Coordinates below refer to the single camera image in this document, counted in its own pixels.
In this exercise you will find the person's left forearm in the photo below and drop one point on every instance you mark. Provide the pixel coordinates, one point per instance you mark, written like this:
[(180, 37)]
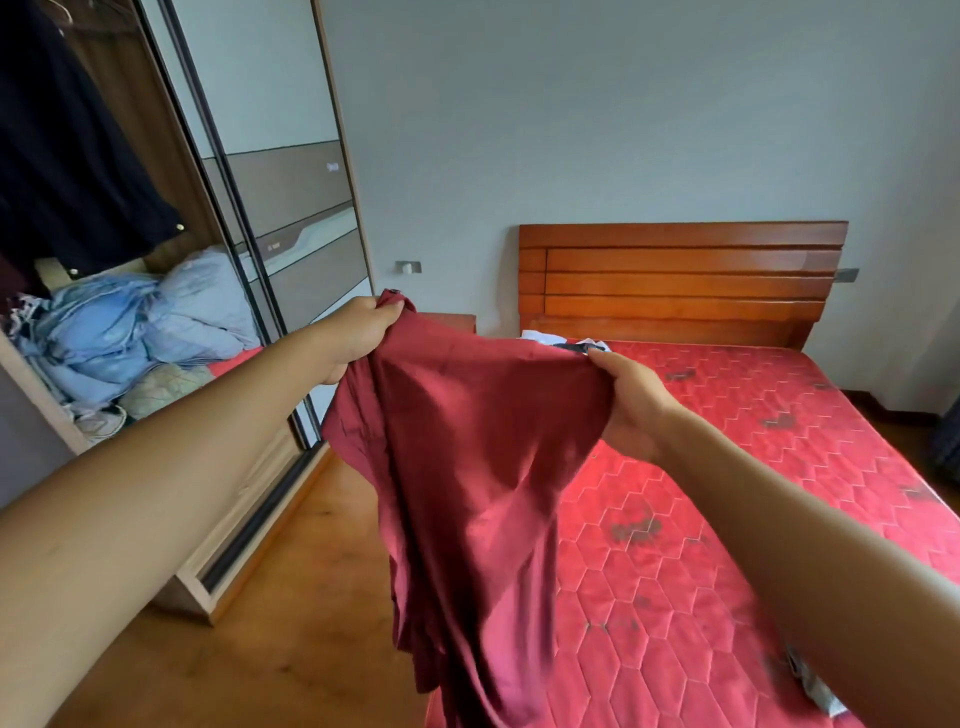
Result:
[(150, 510)]

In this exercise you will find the frosted wardrobe sliding door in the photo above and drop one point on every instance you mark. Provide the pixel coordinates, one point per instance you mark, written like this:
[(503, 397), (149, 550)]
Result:
[(300, 180)]

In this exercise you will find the dark navy jacket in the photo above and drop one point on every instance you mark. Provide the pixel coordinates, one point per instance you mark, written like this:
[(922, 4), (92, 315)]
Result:
[(67, 172)]

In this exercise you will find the blue grey curtain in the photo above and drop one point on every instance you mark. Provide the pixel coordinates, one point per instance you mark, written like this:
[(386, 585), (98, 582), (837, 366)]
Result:
[(946, 442)]

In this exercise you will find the wooden wardrobe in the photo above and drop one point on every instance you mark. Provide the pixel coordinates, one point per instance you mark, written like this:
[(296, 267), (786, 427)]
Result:
[(210, 555)]

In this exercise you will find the person's left hand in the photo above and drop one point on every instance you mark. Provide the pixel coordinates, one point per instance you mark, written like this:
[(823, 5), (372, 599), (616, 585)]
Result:
[(352, 330)]

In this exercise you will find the dark red shirt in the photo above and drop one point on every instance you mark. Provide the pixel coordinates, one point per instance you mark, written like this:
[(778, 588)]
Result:
[(465, 487)]

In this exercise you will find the white button shirt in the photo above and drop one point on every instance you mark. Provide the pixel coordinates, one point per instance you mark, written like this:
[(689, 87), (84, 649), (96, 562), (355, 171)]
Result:
[(536, 337)]

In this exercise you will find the white cloth bundle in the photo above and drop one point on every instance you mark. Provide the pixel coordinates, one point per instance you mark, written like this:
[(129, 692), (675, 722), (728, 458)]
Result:
[(112, 322)]

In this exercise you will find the green quilted bedding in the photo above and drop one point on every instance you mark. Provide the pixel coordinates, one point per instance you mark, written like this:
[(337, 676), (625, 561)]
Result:
[(165, 390)]

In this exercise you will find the person's right hand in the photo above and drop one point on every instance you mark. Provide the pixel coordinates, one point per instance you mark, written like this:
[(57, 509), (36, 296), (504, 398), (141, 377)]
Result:
[(637, 412)]

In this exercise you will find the person's right forearm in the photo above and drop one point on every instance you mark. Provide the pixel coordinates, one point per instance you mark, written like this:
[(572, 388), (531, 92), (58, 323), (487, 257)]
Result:
[(825, 600)]

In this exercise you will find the wooden nightstand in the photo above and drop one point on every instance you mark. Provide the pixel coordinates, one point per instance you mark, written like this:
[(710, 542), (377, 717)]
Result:
[(454, 322)]

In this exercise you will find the grey wall switch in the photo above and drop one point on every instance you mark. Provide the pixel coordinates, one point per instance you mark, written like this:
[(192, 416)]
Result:
[(847, 275), (409, 267)]

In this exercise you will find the red folded fabric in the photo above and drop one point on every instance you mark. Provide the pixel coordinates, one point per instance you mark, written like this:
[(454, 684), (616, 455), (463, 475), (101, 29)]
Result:
[(236, 362)]

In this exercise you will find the white folded cloth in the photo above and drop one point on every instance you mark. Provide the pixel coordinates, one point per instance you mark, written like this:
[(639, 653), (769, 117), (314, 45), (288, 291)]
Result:
[(101, 424)]

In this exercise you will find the red quilted mattress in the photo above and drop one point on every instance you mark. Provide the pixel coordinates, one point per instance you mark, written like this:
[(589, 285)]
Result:
[(712, 450)]

